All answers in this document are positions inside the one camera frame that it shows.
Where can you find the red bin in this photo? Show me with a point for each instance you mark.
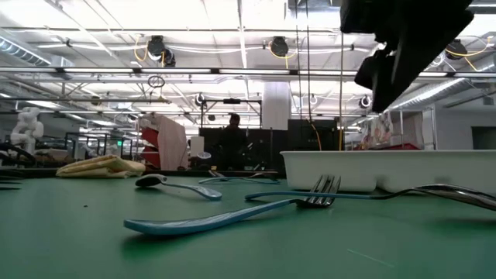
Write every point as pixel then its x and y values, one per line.
pixel 403 147

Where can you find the white robot figure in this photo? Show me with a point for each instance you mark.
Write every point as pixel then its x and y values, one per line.
pixel 27 129

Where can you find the black desk partition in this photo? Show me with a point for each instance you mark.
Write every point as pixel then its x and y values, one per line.
pixel 263 147

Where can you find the white box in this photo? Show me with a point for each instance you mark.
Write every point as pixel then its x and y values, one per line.
pixel 197 143

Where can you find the clear plastic bag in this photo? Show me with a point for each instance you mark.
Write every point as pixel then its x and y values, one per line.
pixel 377 129

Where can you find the black stand frame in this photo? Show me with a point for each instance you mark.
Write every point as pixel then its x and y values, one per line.
pixel 231 101

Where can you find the white cutlery tray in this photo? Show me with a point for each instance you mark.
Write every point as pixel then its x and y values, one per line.
pixel 368 170

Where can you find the green table mat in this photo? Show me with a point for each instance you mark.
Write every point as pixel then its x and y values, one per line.
pixel 271 252

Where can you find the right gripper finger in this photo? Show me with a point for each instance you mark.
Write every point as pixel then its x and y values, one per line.
pixel 399 77

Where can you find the black equipment rack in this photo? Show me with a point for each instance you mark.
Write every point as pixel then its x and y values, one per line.
pixel 306 135

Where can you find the person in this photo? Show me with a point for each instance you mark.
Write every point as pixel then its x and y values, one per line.
pixel 232 143

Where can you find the white cloth over red cart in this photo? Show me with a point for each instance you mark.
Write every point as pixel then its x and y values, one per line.
pixel 172 143

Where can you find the folded yellow cloth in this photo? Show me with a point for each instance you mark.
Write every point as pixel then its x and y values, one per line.
pixel 104 164

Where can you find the white pillar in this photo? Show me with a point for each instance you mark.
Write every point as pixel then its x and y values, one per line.
pixel 277 104

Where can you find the silver air duct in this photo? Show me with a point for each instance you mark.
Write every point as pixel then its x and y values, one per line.
pixel 445 91
pixel 23 52

